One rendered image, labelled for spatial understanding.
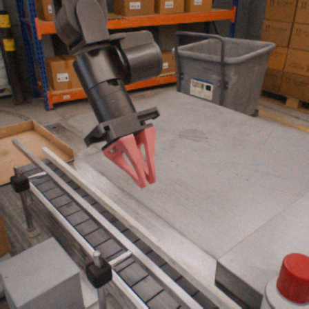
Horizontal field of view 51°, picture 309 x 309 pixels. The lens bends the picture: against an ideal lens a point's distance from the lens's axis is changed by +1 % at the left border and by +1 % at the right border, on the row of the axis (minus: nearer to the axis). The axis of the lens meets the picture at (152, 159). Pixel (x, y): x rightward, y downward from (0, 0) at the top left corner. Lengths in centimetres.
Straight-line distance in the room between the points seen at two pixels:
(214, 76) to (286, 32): 150
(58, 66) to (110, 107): 344
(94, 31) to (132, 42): 7
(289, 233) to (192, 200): 25
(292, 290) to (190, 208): 48
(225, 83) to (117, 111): 220
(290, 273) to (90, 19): 37
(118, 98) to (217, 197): 47
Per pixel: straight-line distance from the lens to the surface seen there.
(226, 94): 267
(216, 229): 75
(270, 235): 69
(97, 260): 47
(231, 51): 340
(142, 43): 51
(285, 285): 35
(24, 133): 124
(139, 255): 50
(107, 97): 45
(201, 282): 53
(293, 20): 395
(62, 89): 394
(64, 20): 48
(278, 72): 406
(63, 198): 77
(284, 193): 91
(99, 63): 47
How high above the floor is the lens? 132
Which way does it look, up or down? 30 degrees down
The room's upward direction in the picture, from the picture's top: straight up
